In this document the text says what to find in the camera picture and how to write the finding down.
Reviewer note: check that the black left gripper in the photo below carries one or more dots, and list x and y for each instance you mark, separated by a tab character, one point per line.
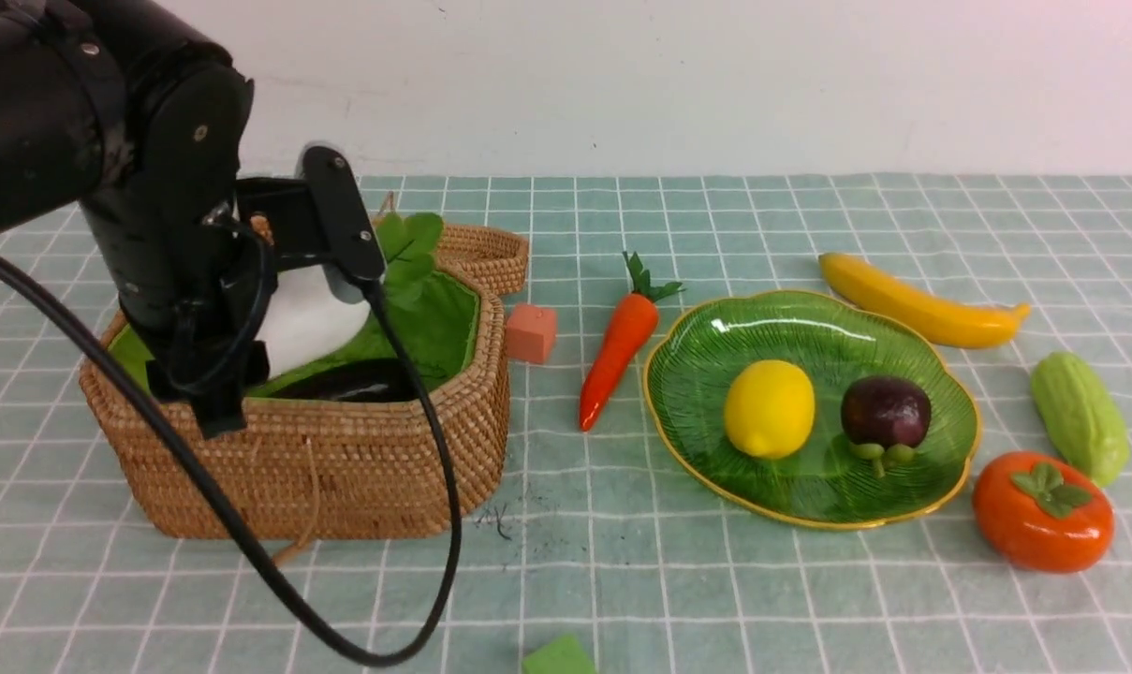
203	278

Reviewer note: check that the white toy radish green leaves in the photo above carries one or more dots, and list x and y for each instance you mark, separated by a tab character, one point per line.
315	310

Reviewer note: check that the orange toy carrot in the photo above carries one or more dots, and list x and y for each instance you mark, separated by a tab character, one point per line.
633	321

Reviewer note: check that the yellow toy lemon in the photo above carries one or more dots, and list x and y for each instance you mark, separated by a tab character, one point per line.
770	410

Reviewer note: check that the purple toy mangosteen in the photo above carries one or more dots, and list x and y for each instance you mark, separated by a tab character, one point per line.
885	419

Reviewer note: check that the yellow toy banana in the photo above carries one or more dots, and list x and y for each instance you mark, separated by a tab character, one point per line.
938	320

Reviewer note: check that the orange toy persimmon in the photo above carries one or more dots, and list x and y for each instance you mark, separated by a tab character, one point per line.
1042	514

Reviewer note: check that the light green toy gourd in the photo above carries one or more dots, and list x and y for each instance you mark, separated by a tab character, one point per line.
1082	419

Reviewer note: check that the purple toy eggplant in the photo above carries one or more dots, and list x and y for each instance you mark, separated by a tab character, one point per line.
368	381

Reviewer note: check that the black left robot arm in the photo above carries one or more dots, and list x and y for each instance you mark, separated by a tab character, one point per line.
125	110

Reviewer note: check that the woven rattan basket green lining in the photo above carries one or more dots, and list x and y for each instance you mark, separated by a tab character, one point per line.
335	471

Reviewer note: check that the salmon pink foam cube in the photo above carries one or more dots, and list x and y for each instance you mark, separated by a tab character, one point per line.
531	333

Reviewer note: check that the green foam cube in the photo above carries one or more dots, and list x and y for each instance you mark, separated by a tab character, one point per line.
563	655

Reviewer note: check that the green glass leaf plate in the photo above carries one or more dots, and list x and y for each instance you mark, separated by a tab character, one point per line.
823	485

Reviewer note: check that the teal checkered tablecloth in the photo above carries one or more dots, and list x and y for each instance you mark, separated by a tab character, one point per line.
603	535

